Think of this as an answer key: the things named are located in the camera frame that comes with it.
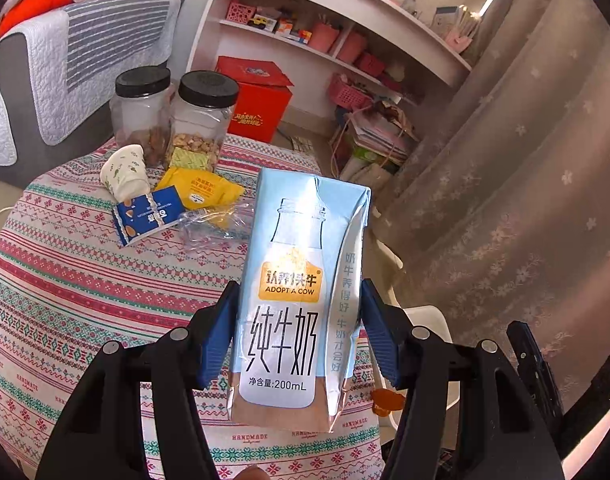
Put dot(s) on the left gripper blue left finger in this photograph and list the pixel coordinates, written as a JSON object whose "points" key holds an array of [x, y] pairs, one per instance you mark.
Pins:
{"points": [[214, 328]]}

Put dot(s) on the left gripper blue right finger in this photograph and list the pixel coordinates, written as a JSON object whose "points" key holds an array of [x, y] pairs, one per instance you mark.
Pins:
{"points": [[387, 328]]}

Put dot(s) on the light blue milk carton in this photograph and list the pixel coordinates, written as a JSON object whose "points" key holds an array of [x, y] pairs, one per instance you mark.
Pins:
{"points": [[294, 347]]}

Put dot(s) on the yellow snack wrapper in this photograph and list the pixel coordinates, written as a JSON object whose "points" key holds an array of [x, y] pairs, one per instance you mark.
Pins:
{"points": [[201, 189]]}

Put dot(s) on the white plastic trash bin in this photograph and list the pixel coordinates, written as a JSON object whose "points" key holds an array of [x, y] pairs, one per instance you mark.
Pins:
{"points": [[424, 426]]}

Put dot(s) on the person's left hand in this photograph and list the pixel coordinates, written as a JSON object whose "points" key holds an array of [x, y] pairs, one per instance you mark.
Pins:
{"points": [[252, 473]]}

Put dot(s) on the orange snack wrapper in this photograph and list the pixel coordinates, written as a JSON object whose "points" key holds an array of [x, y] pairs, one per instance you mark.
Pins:
{"points": [[386, 401]]}

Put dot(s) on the clear plastic water bottle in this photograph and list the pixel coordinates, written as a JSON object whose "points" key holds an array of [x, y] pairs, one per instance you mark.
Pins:
{"points": [[212, 227]]}

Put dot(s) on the blue biscuit wrapper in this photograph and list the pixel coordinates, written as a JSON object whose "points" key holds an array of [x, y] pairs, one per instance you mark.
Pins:
{"points": [[146, 215]]}

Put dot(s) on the patterned striped tablecloth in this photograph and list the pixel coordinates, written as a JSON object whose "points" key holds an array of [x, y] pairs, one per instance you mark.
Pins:
{"points": [[67, 286]]}

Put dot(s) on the lace floral curtain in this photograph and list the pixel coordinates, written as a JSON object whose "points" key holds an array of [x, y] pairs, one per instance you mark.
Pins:
{"points": [[502, 213]]}

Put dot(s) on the white floral paper cup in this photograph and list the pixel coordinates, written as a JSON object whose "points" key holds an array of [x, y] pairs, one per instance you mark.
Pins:
{"points": [[124, 173]]}

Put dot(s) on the stack of papers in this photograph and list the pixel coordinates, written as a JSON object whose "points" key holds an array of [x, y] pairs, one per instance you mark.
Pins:
{"points": [[384, 129]]}

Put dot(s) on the pink basket on floor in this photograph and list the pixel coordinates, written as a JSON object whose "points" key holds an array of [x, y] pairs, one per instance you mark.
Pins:
{"points": [[344, 93]]}

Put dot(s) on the cashew jar black lid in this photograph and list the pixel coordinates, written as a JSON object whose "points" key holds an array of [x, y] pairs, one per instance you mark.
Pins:
{"points": [[200, 114]]}

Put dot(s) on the red gift box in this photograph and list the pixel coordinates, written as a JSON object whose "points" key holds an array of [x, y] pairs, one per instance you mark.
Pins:
{"points": [[264, 94]]}

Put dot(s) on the almond jar black lid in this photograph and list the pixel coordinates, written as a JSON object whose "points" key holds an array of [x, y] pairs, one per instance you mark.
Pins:
{"points": [[140, 111]]}

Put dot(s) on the white pink bookshelf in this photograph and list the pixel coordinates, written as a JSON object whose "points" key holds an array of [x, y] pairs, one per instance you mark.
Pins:
{"points": [[433, 71]]}

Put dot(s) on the grey sofa with quilt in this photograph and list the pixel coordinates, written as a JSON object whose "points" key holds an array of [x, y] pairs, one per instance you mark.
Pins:
{"points": [[57, 75]]}

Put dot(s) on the orange cushion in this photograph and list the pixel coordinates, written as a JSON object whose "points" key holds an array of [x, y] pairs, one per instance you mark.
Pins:
{"points": [[26, 9]]}

